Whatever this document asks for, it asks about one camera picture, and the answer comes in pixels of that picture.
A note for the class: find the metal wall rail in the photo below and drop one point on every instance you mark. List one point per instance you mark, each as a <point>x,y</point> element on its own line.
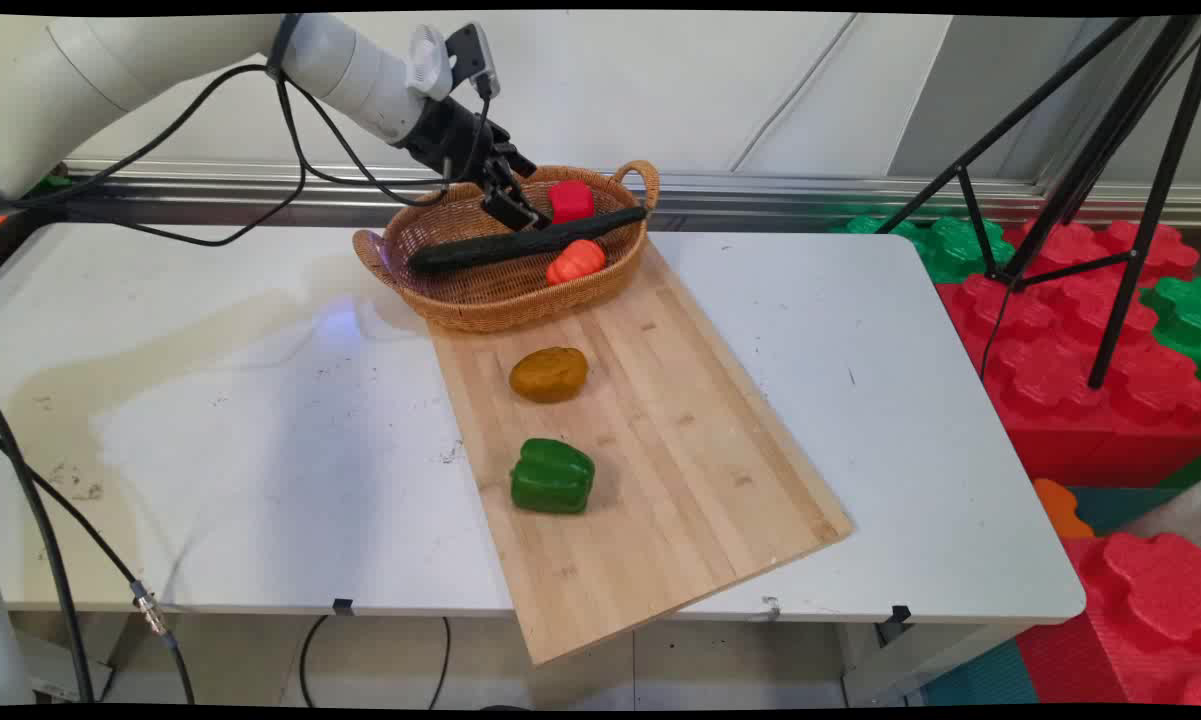
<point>760,195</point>

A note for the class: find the brown toy potato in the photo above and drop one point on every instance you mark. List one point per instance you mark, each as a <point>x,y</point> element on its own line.
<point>549,375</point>

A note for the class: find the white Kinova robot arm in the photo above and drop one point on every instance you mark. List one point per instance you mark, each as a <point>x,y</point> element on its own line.
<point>110,70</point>

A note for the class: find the orange toy bell pepper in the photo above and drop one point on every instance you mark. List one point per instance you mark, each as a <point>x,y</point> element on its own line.
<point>576,262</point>

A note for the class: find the large red foam block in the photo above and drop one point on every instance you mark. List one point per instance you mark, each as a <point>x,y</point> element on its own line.
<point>1070,350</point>

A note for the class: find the wooden cutting board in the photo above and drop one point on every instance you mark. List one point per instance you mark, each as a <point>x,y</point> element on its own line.
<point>650,450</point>

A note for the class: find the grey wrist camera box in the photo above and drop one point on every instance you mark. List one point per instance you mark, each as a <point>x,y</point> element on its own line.
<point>472,55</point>

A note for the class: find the woven wicker basket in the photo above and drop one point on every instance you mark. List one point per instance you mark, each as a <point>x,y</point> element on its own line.
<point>500,285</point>

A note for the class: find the red toy bell pepper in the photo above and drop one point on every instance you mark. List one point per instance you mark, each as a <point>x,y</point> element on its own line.
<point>571,201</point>

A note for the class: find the orange foam piece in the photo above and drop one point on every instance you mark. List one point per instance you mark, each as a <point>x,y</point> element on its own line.
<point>1060,510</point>

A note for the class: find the black tripod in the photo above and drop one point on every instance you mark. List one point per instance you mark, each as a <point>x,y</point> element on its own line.
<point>1110,170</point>

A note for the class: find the green toy bell pepper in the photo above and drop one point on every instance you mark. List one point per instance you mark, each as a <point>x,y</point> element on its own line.
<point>552,477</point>

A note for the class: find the dark green toy cucumber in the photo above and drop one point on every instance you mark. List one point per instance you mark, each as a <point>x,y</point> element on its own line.
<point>520,245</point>

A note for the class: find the teal foam mat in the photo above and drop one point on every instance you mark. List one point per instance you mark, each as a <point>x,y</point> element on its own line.
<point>980,680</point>

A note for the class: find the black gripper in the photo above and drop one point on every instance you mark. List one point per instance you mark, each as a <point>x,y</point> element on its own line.
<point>450,130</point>

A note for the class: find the green foam block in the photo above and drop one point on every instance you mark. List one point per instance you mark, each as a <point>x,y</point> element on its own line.
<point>935,245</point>
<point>1182,320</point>

